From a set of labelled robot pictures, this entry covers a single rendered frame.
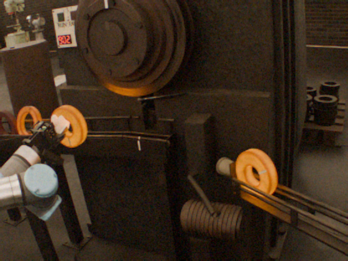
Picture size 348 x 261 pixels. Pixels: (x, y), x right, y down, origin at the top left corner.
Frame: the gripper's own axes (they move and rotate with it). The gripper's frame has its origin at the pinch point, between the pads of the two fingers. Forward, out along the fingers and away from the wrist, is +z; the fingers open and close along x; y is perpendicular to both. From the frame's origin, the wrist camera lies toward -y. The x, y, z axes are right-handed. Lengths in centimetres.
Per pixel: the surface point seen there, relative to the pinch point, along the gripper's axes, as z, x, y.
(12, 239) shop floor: -20, 77, -83
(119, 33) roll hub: 17.7, -21.3, 24.9
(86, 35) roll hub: 18.4, -6.3, 24.9
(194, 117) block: 20.3, -39.4, -10.2
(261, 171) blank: -1, -69, -10
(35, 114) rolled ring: 21, 48, -17
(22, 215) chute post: 0, 90, -88
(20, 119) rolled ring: 20, 61, -20
